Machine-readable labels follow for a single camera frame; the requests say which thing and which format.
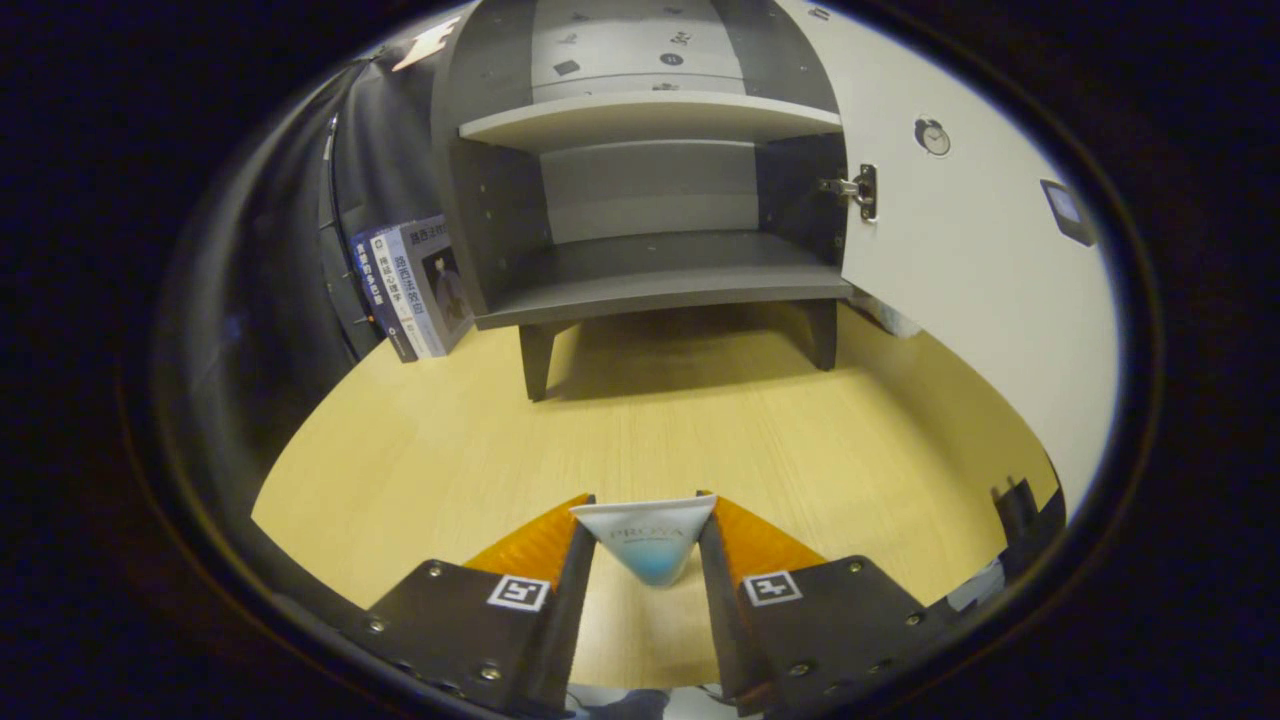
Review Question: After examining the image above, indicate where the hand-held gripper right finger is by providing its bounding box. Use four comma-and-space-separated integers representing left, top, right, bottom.
697, 490, 946, 716

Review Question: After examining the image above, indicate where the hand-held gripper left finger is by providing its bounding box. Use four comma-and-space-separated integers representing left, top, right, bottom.
365, 492, 598, 716

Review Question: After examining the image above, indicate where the white and blue tube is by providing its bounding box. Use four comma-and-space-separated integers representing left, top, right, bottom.
570, 494, 719, 588

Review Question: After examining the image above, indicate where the white cabinet door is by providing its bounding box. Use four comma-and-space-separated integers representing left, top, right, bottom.
775, 0, 1119, 491

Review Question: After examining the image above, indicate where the grey cover book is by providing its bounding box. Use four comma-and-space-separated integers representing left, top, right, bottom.
400, 215, 476, 356

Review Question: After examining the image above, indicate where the grey cabinet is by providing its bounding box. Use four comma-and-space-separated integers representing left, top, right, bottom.
430, 0, 856, 403

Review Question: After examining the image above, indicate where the white spine book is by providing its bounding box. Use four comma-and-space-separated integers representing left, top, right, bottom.
370, 225, 446, 359

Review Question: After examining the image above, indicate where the black backdrop cloth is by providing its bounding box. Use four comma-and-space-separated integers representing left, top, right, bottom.
165, 15, 471, 481

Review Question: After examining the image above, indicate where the metal door hinge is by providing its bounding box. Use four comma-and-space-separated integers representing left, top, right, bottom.
820, 163, 881, 224

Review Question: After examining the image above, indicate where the black stand pole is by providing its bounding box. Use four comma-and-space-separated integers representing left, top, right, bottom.
318, 110, 391, 363

